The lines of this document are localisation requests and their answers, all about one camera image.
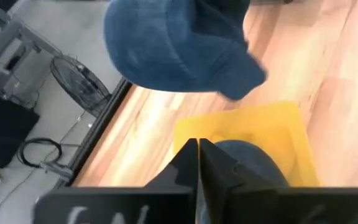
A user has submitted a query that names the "black floor fan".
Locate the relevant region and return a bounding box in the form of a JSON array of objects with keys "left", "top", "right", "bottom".
[{"left": 49, "top": 55, "right": 112, "bottom": 119}]

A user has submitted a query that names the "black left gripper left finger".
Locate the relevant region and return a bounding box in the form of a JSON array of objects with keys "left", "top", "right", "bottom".
[{"left": 32, "top": 138, "right": 199, "bottom": 224}]

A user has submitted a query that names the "dark blue cap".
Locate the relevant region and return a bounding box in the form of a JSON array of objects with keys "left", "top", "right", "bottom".
[{"left": 213, "top": 139, "right": 290, "bottom": 187}]

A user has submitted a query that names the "yellow plastic bin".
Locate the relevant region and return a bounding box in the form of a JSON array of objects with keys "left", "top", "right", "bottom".
[{"left": 173, "top": 100, "right": 321, "bottom": 188}]

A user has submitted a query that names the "black box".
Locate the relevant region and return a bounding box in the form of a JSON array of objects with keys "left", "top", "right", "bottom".
[{"left": 0, "top": 91, "right": 40, "bottom": 169}]

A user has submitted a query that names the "blue denim cap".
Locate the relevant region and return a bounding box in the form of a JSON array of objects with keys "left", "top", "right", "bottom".
[{"left": 103, "top": 0, "right": 269, "bottom": 101}]

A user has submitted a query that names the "black aluminium table frame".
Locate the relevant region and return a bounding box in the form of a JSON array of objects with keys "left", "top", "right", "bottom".
[{"left": 53, "top": 78, "right": 134, "bottom": 189}]

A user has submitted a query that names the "coiled black cable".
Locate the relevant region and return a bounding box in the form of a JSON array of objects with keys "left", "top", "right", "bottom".
[{"left": 16, "top": 137, "right": 63, "bottom": 169}]

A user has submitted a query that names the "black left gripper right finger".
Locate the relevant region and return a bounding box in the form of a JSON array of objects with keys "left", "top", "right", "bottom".
[{"left": 198, "top": 138, "right": 358, "bottom": 224}]

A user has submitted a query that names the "grey metal desk frame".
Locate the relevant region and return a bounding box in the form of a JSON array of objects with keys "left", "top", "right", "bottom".
[{"left": 0, "top": 0, "right": 62, "bottom": 96}]

